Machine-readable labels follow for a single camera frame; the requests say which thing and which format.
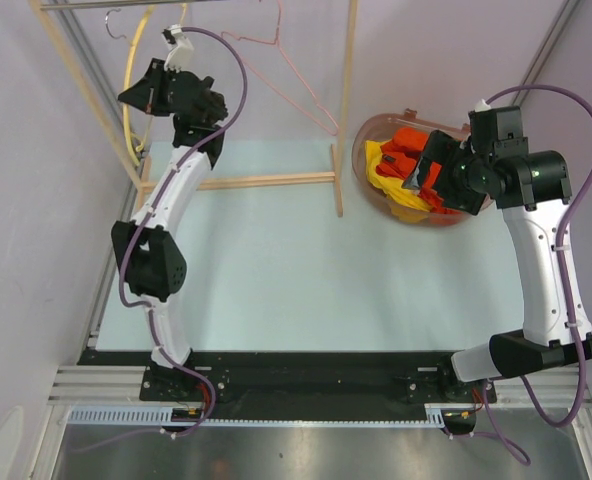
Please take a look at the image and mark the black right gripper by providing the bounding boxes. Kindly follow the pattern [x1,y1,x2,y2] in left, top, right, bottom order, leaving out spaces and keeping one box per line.
[402,129,492,216]

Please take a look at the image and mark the yellow shorts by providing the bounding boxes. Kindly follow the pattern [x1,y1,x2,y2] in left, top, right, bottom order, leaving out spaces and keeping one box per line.
[364,140,432,224]

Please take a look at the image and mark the orange shorts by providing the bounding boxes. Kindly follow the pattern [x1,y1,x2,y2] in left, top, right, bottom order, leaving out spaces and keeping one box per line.
[373,126,464,216]

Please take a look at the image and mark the pink wire hanger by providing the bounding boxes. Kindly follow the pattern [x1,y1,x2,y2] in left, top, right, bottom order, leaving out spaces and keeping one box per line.
[220,1,339,137]

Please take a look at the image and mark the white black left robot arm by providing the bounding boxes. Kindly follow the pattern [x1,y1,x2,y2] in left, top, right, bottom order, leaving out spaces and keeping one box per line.
[111,59,228,400]

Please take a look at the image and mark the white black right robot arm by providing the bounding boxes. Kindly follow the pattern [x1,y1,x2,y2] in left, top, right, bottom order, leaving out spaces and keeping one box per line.
[403,101,592,401]

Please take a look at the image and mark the brown translucent plastic basin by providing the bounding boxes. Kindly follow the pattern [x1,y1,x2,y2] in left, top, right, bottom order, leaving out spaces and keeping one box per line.
[352,109,471,227]

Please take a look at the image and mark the wooden clothes rack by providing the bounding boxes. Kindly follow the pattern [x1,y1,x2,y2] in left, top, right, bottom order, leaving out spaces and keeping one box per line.
[29,1,358,217]

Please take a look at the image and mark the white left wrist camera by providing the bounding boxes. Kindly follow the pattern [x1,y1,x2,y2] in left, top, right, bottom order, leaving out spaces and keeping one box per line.
[162,24,195,72]

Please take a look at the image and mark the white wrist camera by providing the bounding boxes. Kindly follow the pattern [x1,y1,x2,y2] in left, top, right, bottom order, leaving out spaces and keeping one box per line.
[162,24,195,72]
[473,99,492,113]

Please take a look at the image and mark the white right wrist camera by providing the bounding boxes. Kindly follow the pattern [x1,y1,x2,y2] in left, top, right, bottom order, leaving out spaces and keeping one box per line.
[473,99,492,113]

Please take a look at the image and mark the white slotted cable duct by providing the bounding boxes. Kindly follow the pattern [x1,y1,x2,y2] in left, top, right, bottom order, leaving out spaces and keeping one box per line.
[65,402,482,429]

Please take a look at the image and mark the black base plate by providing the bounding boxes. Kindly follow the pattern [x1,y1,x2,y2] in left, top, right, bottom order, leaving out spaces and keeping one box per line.
[78,350,483,423]

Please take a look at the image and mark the aluminium frame rail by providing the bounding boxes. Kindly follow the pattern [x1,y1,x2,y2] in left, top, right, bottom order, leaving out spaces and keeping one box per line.
[47,365,592,407]

